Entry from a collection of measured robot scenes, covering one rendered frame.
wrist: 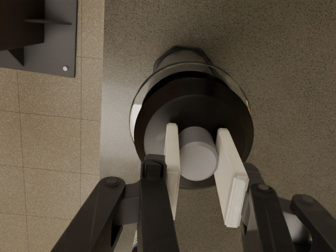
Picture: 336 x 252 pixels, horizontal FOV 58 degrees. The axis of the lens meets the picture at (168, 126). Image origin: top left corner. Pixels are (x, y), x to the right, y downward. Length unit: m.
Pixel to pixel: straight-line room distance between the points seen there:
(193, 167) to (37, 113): 1.47
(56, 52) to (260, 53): 1.15
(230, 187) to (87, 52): 1.36
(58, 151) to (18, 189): 0.34
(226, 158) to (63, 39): 1.36
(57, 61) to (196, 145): 1.36
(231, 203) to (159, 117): 0.09
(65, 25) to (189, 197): 1.09
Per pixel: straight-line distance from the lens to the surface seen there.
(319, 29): 0.52
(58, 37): 1.50
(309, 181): 0.60
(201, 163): 0.20
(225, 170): 0.17
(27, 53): 1.57
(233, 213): 0.16
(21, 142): 1.73
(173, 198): 0.15
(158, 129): 0.22
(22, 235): 2.05
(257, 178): 0.17
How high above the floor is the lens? 1.42
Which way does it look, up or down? 70 degrees down
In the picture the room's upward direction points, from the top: 176 degrees counter-clockwise
